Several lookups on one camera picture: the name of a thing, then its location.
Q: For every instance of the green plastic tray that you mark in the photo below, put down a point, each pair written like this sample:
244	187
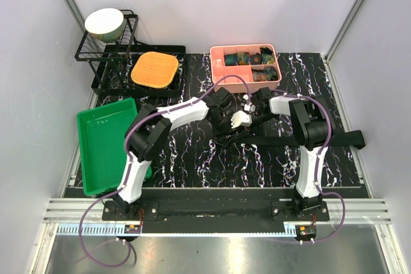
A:
101	133

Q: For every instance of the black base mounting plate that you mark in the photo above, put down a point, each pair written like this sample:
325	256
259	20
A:
279	204

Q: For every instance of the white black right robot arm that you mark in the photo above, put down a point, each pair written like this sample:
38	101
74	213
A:
312	129

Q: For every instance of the rolled colourful large tie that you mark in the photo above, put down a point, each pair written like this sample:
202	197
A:
268	73

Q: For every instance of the black marbled table mat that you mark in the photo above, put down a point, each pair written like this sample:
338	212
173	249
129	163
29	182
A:
191	158

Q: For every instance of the orange woven square mat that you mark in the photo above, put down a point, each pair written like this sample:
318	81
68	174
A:
154	70

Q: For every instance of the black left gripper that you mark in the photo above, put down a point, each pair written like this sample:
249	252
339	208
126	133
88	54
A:
223	133

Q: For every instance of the white green ceramic bowl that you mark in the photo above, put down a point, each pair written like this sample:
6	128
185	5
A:
106	25

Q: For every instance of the rolled black green tie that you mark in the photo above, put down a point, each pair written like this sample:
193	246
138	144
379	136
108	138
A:
267	55

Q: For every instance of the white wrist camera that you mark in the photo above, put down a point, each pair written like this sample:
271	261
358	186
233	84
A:
247	104
240	118

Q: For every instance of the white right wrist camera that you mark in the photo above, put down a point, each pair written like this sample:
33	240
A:
247	104

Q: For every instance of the rolled dark teal tie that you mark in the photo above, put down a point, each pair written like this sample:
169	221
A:
230	59

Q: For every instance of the black wire dish rack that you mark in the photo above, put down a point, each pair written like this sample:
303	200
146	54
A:
112	63

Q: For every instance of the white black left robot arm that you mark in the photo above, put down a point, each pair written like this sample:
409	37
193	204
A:
147	135

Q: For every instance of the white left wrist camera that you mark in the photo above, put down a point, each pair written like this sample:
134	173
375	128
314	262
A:
240	118

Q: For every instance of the rolled green patterned tie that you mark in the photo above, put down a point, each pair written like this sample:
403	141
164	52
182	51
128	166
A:
243	58

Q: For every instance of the pink divided organizer box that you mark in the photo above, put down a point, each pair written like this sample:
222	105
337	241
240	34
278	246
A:
238	79

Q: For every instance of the rolled orange dark tie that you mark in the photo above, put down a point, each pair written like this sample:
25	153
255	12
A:
256	59

